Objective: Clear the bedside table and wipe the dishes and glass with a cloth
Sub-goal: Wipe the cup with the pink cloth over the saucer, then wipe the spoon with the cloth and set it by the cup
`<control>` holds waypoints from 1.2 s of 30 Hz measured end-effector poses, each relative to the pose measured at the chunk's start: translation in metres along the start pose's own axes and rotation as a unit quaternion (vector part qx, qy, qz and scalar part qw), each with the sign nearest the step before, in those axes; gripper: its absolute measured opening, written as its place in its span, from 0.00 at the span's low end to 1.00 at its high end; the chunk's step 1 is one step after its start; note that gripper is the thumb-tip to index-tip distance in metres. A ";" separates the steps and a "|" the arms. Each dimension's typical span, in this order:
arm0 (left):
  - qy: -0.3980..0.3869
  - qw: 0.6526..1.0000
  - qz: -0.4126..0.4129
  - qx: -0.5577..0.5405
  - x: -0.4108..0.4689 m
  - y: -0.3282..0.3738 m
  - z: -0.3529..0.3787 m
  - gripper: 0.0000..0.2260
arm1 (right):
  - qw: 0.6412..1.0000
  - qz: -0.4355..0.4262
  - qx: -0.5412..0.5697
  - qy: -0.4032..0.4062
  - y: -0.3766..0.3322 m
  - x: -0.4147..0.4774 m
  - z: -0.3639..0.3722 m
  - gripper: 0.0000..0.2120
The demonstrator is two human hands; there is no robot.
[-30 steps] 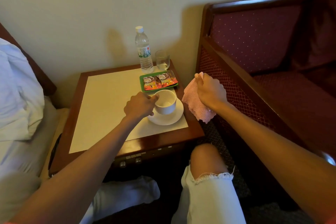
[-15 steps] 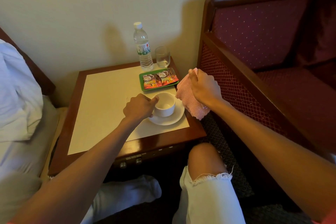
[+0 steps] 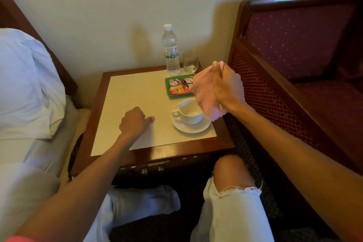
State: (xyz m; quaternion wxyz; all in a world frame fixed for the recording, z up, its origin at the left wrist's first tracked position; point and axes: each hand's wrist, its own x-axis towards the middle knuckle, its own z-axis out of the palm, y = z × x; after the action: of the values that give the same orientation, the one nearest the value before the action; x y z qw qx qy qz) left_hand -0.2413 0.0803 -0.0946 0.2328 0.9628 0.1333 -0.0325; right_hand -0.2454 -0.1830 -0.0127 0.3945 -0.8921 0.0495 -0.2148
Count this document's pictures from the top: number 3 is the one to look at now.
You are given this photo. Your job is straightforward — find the person's right hand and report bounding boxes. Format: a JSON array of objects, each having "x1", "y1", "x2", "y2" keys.
[{"x1": 212, "y1": 61, "x2": 248, "y2": 112}]

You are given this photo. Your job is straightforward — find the person's left hand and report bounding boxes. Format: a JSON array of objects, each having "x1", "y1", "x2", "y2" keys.
[{"x1": 119, "y1": 106, "x2": 155, "y2": 139}]

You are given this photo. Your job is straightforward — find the pink mesh cloth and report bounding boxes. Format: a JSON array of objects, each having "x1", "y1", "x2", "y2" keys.
[{"x1": 189, "y1": 61, "x2": 228, "y2": 122}]

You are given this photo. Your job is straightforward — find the person's left forearm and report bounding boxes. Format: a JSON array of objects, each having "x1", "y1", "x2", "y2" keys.
[{"x1": 14, "y1": 132, "x2": 137, "y2": 242}]

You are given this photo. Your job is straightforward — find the person's right forearm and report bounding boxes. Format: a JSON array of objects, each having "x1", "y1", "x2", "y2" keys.
[{"x1": 227, "y1": 102, "x2": 363, "y2": 242}]

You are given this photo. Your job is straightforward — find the clear drinking glass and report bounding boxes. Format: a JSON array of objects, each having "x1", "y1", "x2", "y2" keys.
[{"x1": 183, "y1": 50, "x2": 199, "y2": 74}]

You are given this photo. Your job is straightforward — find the orange drink sachet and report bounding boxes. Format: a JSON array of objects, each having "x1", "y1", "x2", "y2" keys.
[
  {"x1": 183, "y1": 76, "x2": 195, "y2": 92},
  {"x1": 169, "y1": 78, "x2": 190, "y2": 95}
]

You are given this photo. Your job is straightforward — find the cream table mat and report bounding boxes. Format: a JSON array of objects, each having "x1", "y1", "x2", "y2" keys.
[{"x1": 90, "y1": 68, "x2": 218, "y2": 157}]

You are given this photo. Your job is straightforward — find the brown wooden nightstand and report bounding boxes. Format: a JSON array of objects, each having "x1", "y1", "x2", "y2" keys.
[{"x1": 69, "y1": 63, "x2": 236, "y2": 184}]

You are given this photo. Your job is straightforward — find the green plastic tray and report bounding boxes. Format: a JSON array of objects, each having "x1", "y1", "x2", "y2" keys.
[{"x1": 165, "y1": 74, "x2": 197, "y2": 97}]

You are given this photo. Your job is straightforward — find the white ceramic cup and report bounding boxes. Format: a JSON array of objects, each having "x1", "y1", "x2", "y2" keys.
[{"x1": 171, "y1": 98, "x2": 204, "y2": 125}]

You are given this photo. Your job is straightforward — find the white ceramic saucer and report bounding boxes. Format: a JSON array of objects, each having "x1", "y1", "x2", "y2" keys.
[{"x1": 171, "y1": 102, "x2": 213, "y2": 134}]

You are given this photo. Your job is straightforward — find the nightstand control panel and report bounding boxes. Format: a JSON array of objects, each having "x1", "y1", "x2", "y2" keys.
[{"x1": 119, "y1": 155, "x2": 200, "y2": 178}]

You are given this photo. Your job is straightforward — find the clear plastic water bottle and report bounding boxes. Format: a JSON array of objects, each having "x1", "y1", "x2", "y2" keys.
[{"x1": 162, "y1": 24, "x2": 181, "y2": 77}]

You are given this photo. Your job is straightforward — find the maroon wooden armchair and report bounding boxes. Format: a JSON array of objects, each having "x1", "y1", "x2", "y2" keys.
[{"x1": 226, "y1": 0, "x2": 363, "y2": 224}]

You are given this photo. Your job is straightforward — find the person's right knee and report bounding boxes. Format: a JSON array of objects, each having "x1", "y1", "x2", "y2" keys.
[{"x1": 213, "y1": 154, "x2": 256, "y2": 192}]

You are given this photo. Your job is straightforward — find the brown wooden headboard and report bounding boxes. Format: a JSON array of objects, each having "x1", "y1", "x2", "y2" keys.
[{"x1": 0, "y1": 0, "x2": 79, "y2": 96}]

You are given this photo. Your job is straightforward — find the white ripped trousers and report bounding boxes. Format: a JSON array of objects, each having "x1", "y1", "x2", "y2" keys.
[{"x1": 84, "y1": 177, "x2": 275, "y2": 242}]

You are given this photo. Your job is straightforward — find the white pillow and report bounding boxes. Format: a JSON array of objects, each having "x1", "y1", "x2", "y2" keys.
[{"x1": 0, "y1": 28, "x2": 66, "y2": 140}]

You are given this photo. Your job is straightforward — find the beige bed cover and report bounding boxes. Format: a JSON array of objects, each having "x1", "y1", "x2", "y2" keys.
[{"x1": 0, "y1": 164, "x2": 61, "y2": 241}]

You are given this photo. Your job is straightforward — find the pink sleeve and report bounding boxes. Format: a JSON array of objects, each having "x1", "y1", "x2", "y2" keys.
[{"x1": 4, "y1": 235, "x2": 37, "y2": 242}]

